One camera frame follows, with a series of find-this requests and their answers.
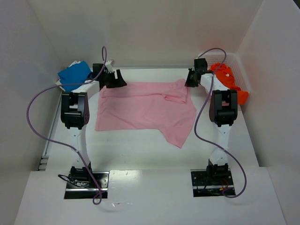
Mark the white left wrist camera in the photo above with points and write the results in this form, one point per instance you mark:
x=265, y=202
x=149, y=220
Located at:
x=109, y=65

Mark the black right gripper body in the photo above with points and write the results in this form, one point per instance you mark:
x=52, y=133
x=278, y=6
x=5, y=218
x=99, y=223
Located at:
x=193, y=77

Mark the pink t-shirt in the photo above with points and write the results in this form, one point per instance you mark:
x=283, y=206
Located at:
x=164, y=106

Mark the blue folded t-shirt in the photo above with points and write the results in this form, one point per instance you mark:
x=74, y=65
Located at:
x=71, y=76

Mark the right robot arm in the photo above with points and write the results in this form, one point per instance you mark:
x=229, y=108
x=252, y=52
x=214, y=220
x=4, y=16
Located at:
x=223, y=112

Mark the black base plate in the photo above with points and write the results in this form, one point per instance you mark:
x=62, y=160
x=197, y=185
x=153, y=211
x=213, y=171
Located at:
x=85, y=190
x=203, y=187

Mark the orange crumpled t-shirt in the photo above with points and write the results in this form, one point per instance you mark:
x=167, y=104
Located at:
x=225, y=75

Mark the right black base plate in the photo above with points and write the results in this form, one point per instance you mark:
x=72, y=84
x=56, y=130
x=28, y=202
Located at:
x=203, y=187

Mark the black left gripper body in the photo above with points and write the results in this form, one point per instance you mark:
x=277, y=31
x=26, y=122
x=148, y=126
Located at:
x=111, y=79

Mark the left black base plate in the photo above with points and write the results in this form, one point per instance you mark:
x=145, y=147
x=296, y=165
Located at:
x=85, y=190

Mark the white perforated plastic basket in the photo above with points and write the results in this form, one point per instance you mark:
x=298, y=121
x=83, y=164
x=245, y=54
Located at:
x=233, y=61

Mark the white folded t-shirt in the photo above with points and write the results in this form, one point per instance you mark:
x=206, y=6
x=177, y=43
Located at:
x=59, y=82

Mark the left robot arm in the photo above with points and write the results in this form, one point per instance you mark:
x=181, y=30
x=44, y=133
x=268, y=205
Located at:
x=75, y=115

